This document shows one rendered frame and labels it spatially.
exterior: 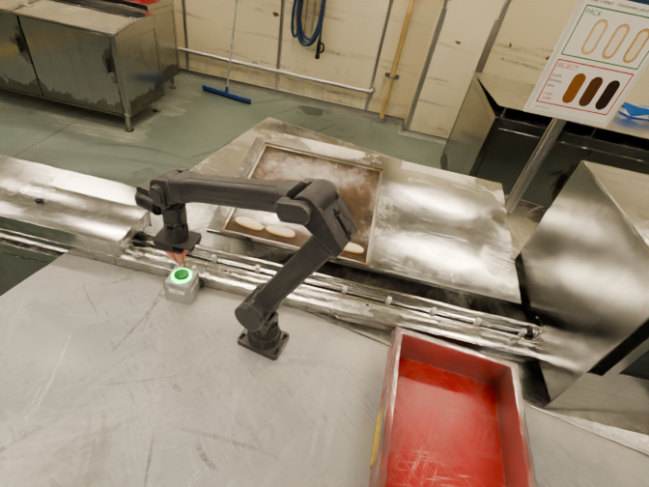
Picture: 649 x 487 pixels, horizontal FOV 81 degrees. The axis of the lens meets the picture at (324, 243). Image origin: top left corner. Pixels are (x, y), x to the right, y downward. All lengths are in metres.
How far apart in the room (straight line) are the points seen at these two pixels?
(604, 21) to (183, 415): 1.71
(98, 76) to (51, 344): 2.88
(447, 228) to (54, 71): 3.43
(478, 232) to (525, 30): 3.45
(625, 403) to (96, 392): 1.27
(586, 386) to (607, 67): 1.10
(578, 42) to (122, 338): 1.69
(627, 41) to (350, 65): 3.32
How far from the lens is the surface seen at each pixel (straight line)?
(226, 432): 0.96
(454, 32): 4.31
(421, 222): 1.43
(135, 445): 0.98
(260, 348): 1.04
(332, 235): 0.66
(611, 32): 1.72
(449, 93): 4.45
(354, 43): 4.63
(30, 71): 4.19
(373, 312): 1.14
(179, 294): 1.14
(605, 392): 1.20
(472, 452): 1.08
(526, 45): 4.78
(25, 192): 1.51
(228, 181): 0.79
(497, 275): 1.40
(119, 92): 3.74
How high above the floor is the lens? 1.71
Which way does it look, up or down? 40 degrees down
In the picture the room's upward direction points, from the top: 12 degrees clockwise
